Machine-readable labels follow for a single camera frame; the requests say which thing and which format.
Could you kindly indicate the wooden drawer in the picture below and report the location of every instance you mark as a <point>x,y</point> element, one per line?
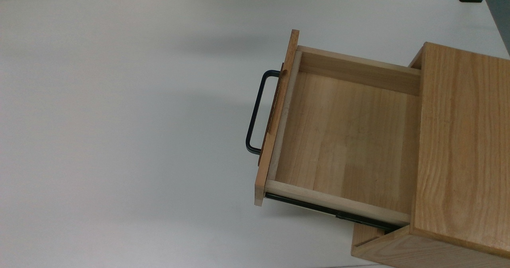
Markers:
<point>346,140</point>

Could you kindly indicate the wooden cabinet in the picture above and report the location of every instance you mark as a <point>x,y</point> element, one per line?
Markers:
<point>462,148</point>

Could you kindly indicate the black drawer slide rail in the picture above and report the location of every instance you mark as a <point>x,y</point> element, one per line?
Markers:
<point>330,211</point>

